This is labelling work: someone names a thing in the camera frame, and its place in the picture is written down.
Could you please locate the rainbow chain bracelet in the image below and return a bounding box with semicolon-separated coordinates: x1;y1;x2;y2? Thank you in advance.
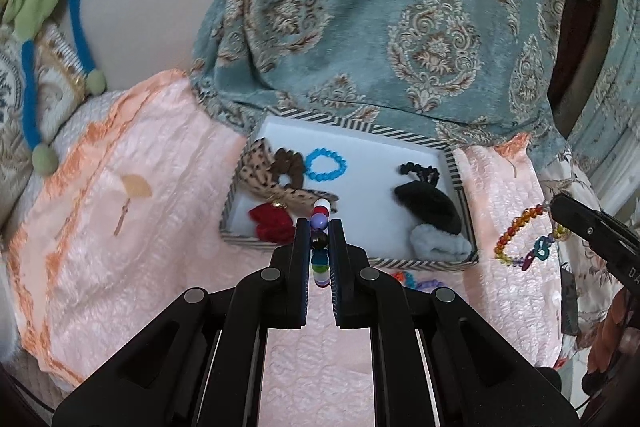
493;204;572;272

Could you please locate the red satin hair bow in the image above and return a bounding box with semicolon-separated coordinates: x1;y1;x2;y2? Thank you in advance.
248;202;295;245

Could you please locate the multicolor round bead bracelet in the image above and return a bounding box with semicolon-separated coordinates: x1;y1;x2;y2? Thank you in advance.
308;198;333;289

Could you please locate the leopard print hair bow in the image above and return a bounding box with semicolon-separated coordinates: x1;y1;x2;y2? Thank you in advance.
238;138;338;216

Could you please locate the striped white jewelry box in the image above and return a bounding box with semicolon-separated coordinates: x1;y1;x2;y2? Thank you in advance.
247;109;478;271

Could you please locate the floral cream bedsheet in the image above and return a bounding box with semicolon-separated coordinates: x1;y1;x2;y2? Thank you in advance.
538;148;639;411

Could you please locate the light blue fluffy scrunchie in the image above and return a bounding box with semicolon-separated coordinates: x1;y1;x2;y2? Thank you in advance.
409;223;472;263

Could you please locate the black velvet hair clip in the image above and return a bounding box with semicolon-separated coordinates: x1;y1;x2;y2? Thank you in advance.
394;181;462;235

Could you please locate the pink quilted bedspread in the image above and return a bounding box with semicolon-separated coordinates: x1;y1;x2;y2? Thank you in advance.
6;70;561;426

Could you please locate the black scrunchie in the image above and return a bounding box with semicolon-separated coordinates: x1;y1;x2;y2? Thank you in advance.
399;162;439;186

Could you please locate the teal damask blanket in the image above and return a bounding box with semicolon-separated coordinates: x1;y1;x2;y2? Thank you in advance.
191;0;566;168

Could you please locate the ornate cream pillow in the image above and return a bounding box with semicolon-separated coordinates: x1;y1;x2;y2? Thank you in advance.
0;22;87;220

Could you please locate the blue green plush toy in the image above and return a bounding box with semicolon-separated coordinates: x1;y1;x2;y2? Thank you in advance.
2;0;107;176

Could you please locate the blue bead bracelet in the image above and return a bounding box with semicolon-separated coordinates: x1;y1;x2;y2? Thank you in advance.
304;147;350;184

